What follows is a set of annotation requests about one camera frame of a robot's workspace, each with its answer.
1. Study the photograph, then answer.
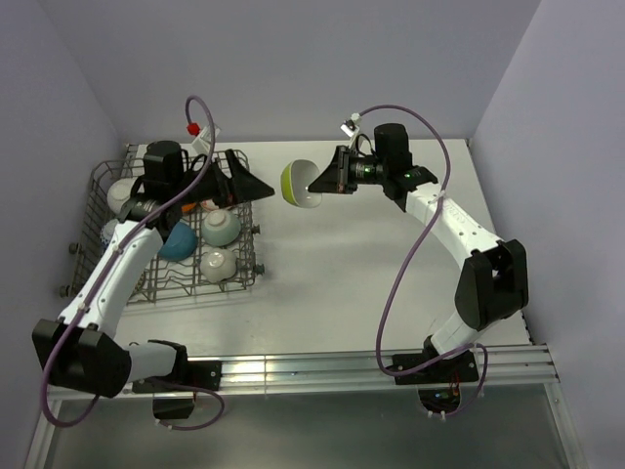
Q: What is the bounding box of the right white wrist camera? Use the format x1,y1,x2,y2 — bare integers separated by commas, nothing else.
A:
340,112,362,148

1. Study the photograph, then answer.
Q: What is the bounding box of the brown geometric pattern bowl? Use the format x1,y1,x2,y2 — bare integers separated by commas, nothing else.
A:
131,272,146,296

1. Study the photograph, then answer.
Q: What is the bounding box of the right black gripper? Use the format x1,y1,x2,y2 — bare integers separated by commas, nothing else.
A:
309,146,389,194

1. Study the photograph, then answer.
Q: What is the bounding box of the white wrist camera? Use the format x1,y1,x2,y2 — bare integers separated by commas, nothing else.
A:
187,122,221,155
340,112,362,148

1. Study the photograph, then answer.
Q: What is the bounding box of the orange floral pattern bowl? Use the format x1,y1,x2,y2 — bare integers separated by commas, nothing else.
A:
200,199,220,212

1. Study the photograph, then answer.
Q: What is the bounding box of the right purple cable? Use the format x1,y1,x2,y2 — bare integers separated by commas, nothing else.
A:
351,105,489,420

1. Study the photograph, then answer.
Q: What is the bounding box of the plain white round bowl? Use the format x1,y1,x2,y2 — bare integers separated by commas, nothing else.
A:
106,178,137,215

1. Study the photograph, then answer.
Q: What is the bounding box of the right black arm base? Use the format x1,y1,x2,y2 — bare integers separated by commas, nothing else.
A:
387,345,479,385

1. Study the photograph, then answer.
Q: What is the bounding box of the white square bowl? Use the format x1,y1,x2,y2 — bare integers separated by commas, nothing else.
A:
280,159,322,209

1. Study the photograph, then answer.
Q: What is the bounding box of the blue glazed bowl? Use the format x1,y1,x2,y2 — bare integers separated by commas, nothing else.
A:
158,222,197,262

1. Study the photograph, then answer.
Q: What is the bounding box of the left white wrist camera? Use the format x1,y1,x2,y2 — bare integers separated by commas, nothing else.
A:
187,122,221,155

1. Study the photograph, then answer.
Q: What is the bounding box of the pale teal bowl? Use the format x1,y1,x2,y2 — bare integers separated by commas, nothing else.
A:
201,209,242,247

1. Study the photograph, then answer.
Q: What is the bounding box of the grey wire dish rack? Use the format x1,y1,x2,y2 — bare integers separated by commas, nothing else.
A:
54,149,268,307

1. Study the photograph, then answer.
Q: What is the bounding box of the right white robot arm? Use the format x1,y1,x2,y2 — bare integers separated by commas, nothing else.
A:
308,118,528,381

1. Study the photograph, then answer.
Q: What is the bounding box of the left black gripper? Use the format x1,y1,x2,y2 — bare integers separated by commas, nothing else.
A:
171,149,273,209

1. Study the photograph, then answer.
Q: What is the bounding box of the small flower shaped dish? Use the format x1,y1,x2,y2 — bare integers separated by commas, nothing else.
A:
200,248,237,283

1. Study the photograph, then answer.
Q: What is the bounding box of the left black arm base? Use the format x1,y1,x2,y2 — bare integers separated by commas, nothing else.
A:
131,360,225,426

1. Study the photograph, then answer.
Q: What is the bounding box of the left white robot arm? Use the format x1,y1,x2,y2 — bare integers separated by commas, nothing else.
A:
32,141,274,398

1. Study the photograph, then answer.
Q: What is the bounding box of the aluminium mounting rail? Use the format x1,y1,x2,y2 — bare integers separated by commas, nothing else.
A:
43,344,561,402

